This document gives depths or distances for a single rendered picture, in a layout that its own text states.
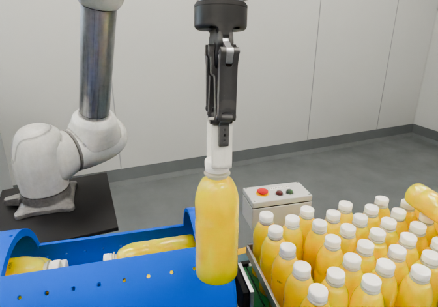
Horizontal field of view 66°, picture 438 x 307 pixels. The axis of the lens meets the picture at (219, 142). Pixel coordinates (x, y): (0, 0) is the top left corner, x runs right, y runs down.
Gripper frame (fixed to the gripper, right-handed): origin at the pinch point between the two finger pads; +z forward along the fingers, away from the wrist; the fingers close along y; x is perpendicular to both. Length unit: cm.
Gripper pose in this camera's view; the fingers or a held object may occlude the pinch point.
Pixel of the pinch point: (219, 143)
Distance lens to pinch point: 52.2
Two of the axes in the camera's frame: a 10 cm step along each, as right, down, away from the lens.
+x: 9.8, -0.3, 1.9
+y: 1.9, 2.2, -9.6
